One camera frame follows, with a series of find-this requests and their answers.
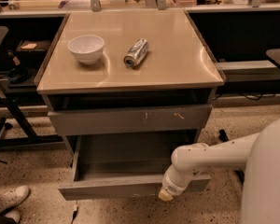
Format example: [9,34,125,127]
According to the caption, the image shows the grey drawer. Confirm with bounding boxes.
[49,105,212,135]
[58,132,211,202]

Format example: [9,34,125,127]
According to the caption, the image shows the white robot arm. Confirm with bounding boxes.
[159,119,280,224]

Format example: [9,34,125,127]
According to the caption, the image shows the grey top drawer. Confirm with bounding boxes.
[49,105,212,135]

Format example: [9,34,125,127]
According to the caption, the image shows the grey drawer cabinet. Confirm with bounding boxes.
[37,9,224,156]

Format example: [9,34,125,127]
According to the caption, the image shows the silver crushed soda can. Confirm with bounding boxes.
[123,38,148,68]

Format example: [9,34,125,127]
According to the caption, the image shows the white sneaker lower left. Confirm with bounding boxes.
[0,210,21,224]

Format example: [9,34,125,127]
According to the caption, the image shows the white sneaker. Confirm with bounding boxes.
[0,186,30,214]
[0,210,21,224]

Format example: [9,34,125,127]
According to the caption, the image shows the white sneaker upper left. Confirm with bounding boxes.
[0,186,30,214]

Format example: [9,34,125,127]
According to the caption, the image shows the white ceramic bowl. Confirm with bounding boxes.
[67,35,105,64]

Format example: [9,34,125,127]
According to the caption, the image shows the dark box with note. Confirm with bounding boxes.
[16,40,51,58]

